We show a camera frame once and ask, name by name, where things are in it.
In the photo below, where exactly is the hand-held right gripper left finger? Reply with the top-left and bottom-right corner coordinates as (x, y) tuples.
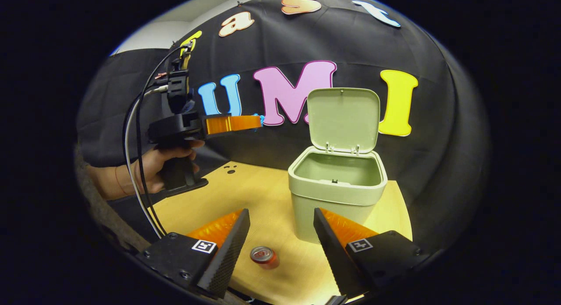
(136, 209), (251, 299)

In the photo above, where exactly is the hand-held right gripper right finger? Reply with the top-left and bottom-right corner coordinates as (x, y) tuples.
(313, 207), (423, 299)

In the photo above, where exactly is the red pop can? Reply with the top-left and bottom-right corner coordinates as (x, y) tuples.
(250, 246), (280, 270)

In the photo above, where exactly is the pale green desktop garbage bin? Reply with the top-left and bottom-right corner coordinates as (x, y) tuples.
(288, 88), (388, 244)

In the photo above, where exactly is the wooden desktop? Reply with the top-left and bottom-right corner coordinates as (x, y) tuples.
(149, 161), (413, 305)

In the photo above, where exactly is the black backdrop cloth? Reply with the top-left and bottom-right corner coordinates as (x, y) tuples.
(77, 0), (489, 253)

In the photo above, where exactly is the black cable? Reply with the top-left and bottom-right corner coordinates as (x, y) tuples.
(122, 42), (193, 238)

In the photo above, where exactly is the white cable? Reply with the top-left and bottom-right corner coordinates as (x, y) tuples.
(124, 85), (169, 240)

